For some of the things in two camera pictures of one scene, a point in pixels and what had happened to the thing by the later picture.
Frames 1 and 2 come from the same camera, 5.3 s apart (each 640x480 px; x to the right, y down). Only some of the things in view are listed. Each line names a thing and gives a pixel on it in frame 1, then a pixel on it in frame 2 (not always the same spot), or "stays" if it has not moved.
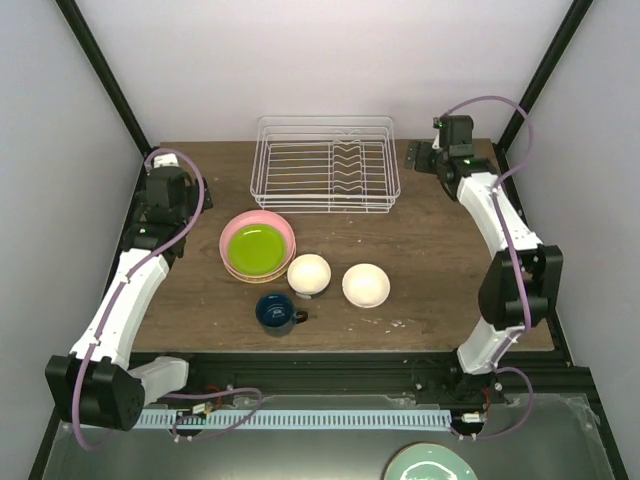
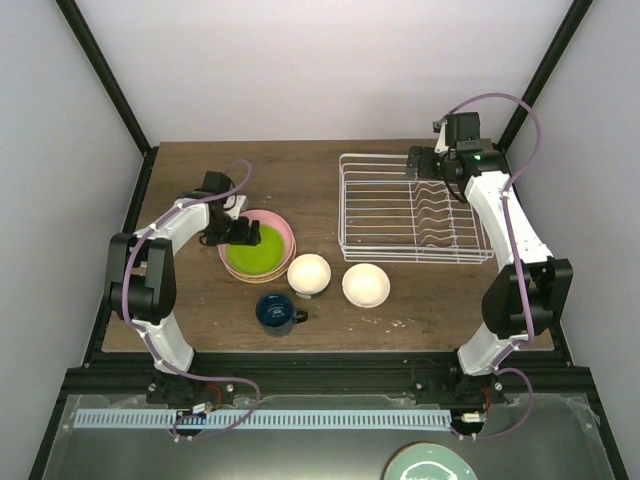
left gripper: [206, 198] -> [239, 236]
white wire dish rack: [325, 164] -> [388, 216]
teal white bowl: [308, 274] stays
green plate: [256, 249] stays
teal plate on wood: [427, 461] stays
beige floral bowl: [366, 285] stays
